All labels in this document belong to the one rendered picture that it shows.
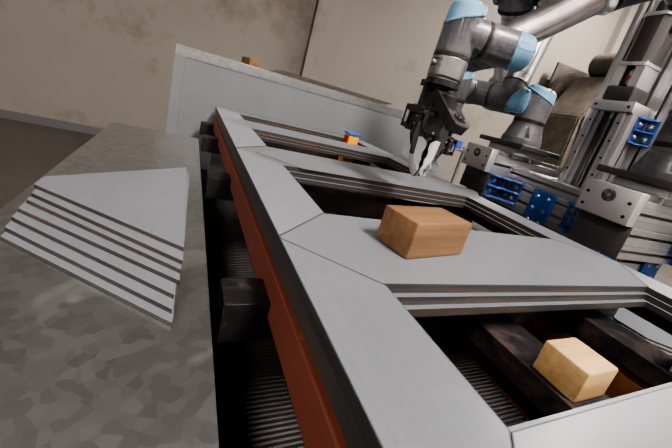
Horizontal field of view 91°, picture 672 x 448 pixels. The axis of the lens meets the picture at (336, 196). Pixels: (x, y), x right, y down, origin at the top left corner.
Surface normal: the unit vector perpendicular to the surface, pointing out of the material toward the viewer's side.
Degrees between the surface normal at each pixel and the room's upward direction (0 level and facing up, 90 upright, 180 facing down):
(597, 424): 0
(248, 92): 90
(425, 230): 90
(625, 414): 0
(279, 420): 0
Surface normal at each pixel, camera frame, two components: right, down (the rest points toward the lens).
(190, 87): 0.37, 0.36
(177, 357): 0.26, -0.93
